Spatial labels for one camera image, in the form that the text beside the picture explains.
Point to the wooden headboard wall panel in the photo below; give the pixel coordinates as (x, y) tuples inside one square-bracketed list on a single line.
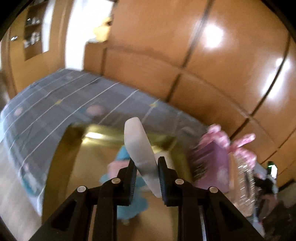
[(225, 62)]

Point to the blue plush toy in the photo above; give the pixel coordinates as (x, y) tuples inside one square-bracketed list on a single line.
[(138, 203)]

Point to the pink cloth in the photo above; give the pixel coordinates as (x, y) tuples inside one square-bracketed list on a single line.
[(115, 166)]

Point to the grey patterned bed sheet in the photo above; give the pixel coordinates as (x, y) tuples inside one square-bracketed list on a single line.
[(33, 122)]

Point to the wooden shelf cabinet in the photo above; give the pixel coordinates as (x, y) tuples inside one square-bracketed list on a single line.
[(34, 45)]

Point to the purple box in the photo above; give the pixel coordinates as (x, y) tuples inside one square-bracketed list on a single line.
[(210, 167)]

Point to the white foam sponge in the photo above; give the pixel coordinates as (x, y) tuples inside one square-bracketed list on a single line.
[(139, 148)]

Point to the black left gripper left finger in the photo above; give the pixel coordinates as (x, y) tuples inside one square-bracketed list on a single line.
[(106, 198)]

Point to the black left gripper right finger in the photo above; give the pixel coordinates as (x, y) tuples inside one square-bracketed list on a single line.
[(195, 214)]

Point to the pink spotted plush giraffe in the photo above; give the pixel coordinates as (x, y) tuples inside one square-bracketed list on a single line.
[(216, 134)]

